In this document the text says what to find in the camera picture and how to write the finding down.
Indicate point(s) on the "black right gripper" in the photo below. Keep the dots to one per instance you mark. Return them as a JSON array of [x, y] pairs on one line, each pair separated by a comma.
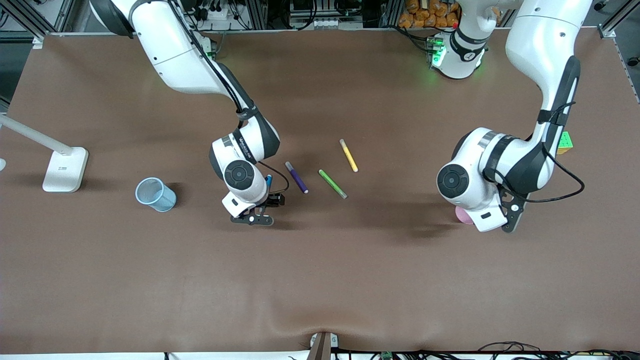
[[274, 200]]

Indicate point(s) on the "blue marker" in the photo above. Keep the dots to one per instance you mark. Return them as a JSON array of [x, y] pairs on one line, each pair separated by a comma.
[[269, 181]]

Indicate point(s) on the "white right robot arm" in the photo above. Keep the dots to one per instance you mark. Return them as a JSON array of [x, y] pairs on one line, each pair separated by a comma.
[[175, 55]]

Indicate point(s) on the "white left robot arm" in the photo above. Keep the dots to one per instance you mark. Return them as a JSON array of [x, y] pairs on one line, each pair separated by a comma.
[[545, 45]]

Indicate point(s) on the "purple marker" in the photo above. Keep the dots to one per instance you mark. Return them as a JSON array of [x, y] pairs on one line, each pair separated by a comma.
[[297, 178]]

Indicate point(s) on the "pink mesh cup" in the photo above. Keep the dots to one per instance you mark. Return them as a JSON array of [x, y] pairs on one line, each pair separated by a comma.
[[462, 216]]

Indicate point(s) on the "green marker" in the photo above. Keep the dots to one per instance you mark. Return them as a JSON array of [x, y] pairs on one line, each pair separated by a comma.
[[332, 183]]

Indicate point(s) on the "yellow marker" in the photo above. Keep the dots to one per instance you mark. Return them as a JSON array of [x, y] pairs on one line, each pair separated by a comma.
[[348, 155]]

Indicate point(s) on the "multicoloured puzzle cube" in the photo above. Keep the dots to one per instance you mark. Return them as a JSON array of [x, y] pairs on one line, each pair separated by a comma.
[[566, 142]]

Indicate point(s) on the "blue mesh cup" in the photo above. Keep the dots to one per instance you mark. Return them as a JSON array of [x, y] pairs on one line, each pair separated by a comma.
[[162, 200]]

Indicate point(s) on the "white connector strip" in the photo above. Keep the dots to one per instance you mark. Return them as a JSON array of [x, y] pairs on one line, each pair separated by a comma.
[[320, 22]]

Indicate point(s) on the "black castor wheel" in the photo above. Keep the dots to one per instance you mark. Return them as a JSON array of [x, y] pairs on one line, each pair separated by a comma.
[[633, 61]]

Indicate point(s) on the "white power strip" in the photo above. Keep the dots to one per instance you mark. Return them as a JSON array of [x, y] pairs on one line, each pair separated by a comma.
[[217, 14]]

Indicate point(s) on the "white desk stand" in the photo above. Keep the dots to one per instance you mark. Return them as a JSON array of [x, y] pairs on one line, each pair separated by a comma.
[[65, 170]]

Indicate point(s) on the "orange snack bags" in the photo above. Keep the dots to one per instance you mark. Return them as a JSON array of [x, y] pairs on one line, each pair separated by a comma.
[[425, 12]]

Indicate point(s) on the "camera mount post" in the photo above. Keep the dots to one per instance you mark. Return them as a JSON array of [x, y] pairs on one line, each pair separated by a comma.
[[321, 347]]

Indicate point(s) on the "aluminium frame profile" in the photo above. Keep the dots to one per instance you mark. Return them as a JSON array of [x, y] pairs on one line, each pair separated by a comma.
[[67, 12], [390, 12], [257, 12], [617, 17]]

